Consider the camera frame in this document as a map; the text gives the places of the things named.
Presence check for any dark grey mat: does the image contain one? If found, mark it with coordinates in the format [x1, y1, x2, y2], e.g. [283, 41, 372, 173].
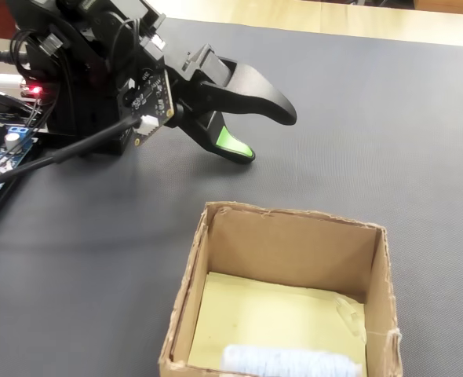
[0, 17, 463, 377]

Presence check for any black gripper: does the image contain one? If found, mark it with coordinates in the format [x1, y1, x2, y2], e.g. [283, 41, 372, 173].
[152, 14, 298, 165]

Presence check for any black power plug cable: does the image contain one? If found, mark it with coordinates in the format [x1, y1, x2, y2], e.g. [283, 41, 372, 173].
[0, 49, 31, 66]

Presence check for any black servo wire bundle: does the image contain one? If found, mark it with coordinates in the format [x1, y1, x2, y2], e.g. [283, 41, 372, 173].
[9, 29, 75, 158]

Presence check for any black camera circuit board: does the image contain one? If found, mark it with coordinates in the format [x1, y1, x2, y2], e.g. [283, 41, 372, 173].
[116, 68, 177, 147]

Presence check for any open cardboard box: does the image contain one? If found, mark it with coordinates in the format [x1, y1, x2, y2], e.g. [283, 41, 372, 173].
[157, 200, 404, 377]

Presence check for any thin black wire loop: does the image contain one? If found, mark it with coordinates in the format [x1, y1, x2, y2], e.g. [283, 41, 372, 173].
[111, 18, 143, 90]

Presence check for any clear tape strip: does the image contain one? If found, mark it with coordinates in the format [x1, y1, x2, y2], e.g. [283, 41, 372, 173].
[333, 294, 368, 343]

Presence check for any yellow paper sheet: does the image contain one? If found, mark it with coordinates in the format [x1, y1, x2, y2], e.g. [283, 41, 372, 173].
[187, 270, 369, 377]

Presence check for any thick black camera cable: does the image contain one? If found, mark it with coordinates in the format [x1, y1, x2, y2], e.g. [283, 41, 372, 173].
[0, 114, 143, 196]

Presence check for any light blue yarn-wrapped block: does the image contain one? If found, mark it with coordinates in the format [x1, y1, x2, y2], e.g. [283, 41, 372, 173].
[220, 344, 363, 377]

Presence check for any circuit board with power plug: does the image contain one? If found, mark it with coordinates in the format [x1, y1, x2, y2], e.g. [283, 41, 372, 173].
[19, 78, 47, 100]

